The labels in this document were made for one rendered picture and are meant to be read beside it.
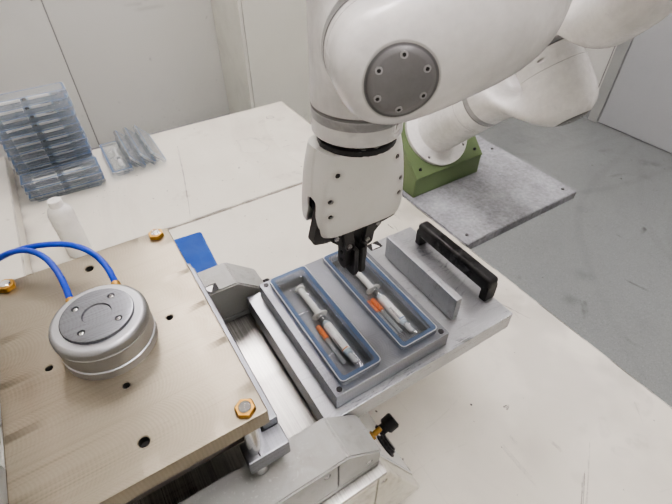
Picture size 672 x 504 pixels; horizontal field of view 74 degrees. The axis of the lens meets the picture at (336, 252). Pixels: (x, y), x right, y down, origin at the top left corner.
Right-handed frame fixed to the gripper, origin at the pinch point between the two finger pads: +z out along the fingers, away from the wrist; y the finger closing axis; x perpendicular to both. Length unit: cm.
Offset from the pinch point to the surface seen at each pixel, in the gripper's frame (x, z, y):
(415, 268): -0.8, 8.8, -11.3
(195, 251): -50, 34, 10
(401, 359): 9.9, 9.4, -0.8
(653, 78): -101, 71, -285
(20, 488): 10.1, -2.1, 34.0
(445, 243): -1.9, 7.9, -17.6
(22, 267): -58, 29, 43
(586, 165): -90, 109, -229
